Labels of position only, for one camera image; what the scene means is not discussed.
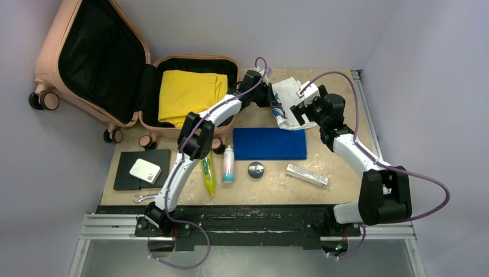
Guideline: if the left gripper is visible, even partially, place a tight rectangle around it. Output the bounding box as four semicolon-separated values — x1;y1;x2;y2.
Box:
251;83;279;108

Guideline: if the white shirt blue print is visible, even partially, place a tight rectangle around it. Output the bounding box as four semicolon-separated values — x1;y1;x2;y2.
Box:
271;77;317;130

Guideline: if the blue cloth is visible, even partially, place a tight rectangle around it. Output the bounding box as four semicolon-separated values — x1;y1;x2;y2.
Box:
233;128;307;160

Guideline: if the silver toothpaste box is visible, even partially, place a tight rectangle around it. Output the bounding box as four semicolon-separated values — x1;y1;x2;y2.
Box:
286;164;328;189

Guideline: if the dark round tin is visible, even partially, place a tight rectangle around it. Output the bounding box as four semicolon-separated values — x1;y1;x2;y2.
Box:
247;162;265;179

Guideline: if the white teal spray bottle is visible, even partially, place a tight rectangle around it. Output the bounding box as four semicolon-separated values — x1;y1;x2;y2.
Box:
223;145;235;184

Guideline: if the yellow cloth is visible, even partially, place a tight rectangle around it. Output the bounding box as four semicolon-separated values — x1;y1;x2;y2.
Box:
157;70;228;128

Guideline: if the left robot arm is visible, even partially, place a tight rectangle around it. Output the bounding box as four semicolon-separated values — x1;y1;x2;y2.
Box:
137;68;270;236

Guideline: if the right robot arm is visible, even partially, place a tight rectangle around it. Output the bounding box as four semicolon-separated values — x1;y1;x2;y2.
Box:
291;94;412;235

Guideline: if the yellow green tube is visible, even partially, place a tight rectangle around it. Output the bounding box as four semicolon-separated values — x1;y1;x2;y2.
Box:
201;151;216;197

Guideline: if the white square device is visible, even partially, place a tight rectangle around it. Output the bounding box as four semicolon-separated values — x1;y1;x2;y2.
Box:
129;158;161;185

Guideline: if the silver wrench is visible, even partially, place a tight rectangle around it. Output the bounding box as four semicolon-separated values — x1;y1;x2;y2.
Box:
133;193;159;204

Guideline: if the black flat notebook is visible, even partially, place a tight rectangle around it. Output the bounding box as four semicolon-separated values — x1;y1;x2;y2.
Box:
113;149;171;191

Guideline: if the pink open suitcase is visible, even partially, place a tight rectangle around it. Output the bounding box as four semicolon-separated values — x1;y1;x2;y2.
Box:
28;1;239;149

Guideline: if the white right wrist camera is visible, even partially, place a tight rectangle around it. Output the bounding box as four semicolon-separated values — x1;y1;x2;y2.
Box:
296;81;320;106

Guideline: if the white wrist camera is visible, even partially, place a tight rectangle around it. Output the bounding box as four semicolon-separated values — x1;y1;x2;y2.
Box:
255;66;273;84
296;81;320;106

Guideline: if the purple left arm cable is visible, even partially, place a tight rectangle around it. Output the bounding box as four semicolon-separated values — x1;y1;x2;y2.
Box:
146;57;269;271

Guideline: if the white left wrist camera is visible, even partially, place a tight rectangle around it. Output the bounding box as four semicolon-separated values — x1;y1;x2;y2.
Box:
255;66;273;84

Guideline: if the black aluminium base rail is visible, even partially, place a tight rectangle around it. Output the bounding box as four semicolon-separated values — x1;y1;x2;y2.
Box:
78;204;417;253

